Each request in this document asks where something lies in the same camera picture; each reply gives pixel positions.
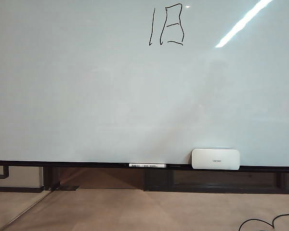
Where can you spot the white marker pen with label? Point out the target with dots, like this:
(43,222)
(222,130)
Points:
(147,165)

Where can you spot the white glass whiteboard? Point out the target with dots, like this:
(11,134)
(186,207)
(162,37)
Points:
(86,96)

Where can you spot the white whiteboard eraser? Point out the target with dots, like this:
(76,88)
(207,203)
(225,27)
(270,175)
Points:
(215,159)

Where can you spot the black whiteboard pen tray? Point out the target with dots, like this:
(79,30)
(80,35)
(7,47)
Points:
(62,163)

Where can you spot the black whiteboard stand leg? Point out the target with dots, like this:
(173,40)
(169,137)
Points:
(50,177)

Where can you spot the black bent pipe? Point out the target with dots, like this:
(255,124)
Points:
(6,172)

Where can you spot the thin grey floor strip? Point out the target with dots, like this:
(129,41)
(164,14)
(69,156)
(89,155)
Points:
(26,209)

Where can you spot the dark wall baseboard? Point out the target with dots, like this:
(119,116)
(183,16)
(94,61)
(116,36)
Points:
(14,189)

